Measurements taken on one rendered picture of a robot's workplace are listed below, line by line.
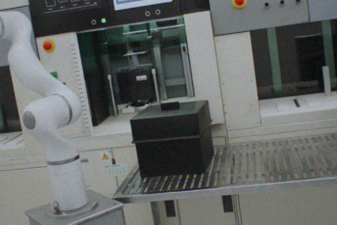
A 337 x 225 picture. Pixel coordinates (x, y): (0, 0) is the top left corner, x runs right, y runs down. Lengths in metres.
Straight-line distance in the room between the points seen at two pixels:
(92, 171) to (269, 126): 0.93
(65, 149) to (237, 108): 0.94
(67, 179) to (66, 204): 0.09
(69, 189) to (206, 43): 0.94
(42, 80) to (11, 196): 1.12
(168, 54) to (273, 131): 1.14
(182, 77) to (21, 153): 1.20
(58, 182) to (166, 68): 1.67
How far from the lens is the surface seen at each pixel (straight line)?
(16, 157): 2.73
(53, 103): 1.75
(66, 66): 2.52
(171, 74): 3.30
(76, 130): 2.56
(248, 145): 2.37
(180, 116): 1.96
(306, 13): 2.34
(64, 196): 1.83
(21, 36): 1.90
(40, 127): 1.72
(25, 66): 1.82
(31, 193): 2.76
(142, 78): 2.95
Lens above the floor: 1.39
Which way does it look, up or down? 9 degrees down
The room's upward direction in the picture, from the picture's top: 9 degrees counter-clockwise
